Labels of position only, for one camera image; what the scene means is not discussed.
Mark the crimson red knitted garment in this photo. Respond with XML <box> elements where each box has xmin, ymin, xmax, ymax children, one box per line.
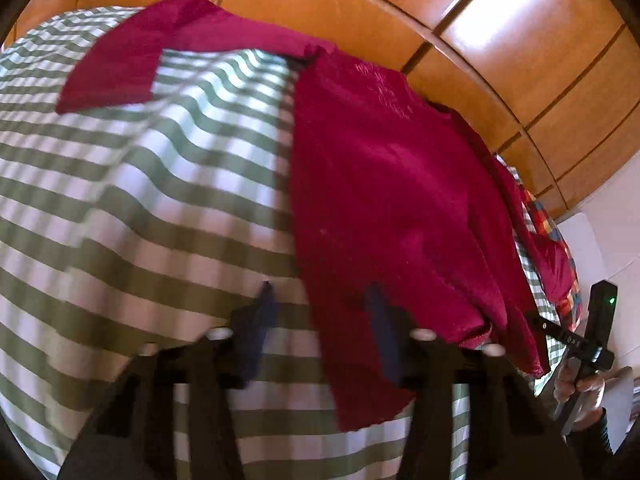
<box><xmin>56</xmin><ymin>0</ymin><xmax>550</xmax><ymax>431</ymax></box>

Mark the dark sleeved right forearm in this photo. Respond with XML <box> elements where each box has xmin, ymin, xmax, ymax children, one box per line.
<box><xmin>566</xmin><ymin>408</ymin><xmax>614</xmax><ymax>479</ymax></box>

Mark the person's right hand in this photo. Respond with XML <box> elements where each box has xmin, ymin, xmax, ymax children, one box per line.
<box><xmin>553</xmin><ymin>358</ymin><xmax>634</xmax><ymax>440</ymax></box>

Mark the multicoloured plaid pillow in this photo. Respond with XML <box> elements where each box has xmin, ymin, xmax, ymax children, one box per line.
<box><xmin>518</xmin><ymin>184</ymin><xmax>582</xmax><ymax>330</ymax></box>

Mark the green white checkered bedsheet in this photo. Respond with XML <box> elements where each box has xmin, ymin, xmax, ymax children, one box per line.
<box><xmin>0</xmin><ymin>5</ymin><xmax>566</xmax><ymax>480</ymax></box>

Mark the orange wooden wardrobe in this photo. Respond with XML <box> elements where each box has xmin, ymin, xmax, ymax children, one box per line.
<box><xmin>1</xmin><ymin>0</ymin><xmax>639</xmax><ymax>216</ymax></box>

